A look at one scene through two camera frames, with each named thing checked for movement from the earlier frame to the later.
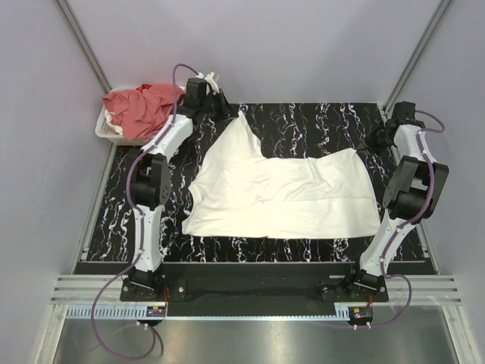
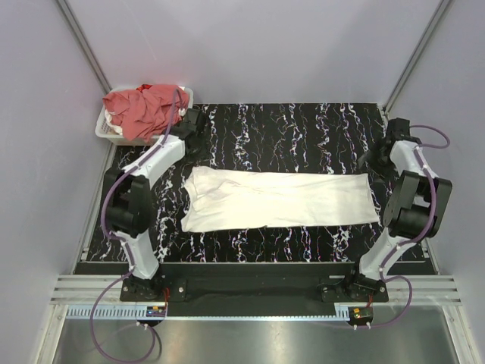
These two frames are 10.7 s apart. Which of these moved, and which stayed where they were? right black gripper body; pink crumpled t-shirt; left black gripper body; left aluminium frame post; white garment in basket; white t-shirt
Moved: white t-shirt; right black gripper body; left black gripper body
Stayed: pink crumpled t-shirt; white garment in basket; left aluminium frame post
